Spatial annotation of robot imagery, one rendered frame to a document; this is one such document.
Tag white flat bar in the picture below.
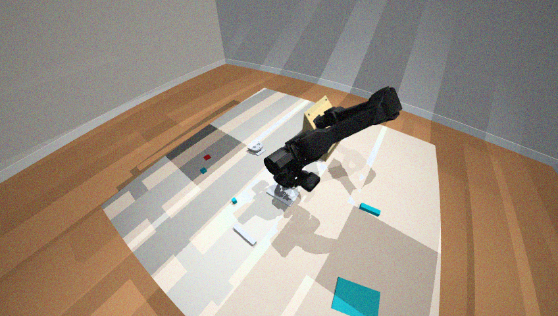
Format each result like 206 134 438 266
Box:
233 224 257 246

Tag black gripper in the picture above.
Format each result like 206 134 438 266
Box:
289 163 320 192

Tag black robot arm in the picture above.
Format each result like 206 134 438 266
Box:
264 86 402 188

